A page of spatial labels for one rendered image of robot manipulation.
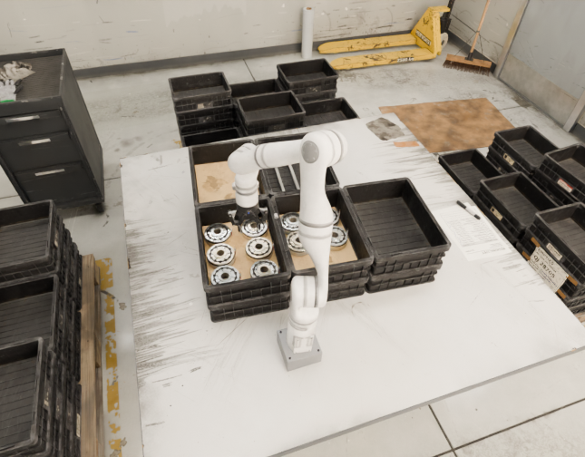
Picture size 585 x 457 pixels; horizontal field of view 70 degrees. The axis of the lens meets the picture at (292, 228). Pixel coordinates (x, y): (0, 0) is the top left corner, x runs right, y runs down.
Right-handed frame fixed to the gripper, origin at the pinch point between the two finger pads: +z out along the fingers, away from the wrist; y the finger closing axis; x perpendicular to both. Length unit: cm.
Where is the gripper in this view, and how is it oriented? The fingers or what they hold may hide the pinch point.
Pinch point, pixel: (248, 228)
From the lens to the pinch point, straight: 151.6
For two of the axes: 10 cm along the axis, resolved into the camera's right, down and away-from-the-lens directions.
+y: 9.9, -1.0, 1.2
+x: -1.6, -7.3, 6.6
